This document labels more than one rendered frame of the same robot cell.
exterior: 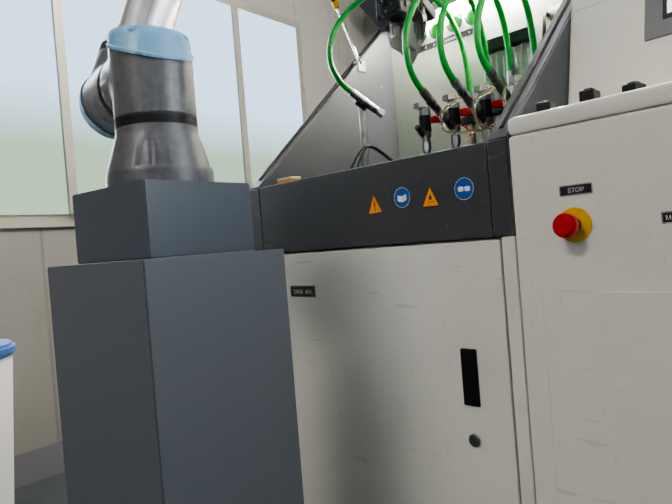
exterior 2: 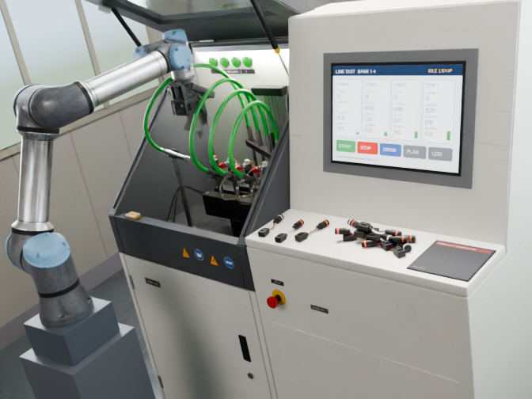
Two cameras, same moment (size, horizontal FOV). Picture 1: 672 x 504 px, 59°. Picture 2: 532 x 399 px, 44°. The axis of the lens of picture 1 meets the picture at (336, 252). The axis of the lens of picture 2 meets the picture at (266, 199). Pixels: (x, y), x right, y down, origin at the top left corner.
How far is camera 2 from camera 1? 1.31 m
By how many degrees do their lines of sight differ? 21
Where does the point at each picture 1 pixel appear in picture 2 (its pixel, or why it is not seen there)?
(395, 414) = (213, 355)
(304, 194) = (143, 231)
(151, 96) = (55, 285)
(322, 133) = (151, 157)
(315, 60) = not seen: outside the picture
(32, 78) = not seen: outside the picture
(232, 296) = (113, 364)
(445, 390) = (234, 351)
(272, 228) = (127, 242)
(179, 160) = (75, 311)
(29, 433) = not seen: outside the picture
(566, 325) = (281, 337)
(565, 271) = (278, 315)
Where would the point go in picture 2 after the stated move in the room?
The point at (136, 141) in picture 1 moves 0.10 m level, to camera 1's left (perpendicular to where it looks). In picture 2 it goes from (52, 306) to (17, 313)
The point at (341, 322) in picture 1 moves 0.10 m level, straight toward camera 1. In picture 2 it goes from (177, 305) to (176, 320)
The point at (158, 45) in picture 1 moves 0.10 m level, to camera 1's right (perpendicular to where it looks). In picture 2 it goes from (52, 260) to (89, 253)
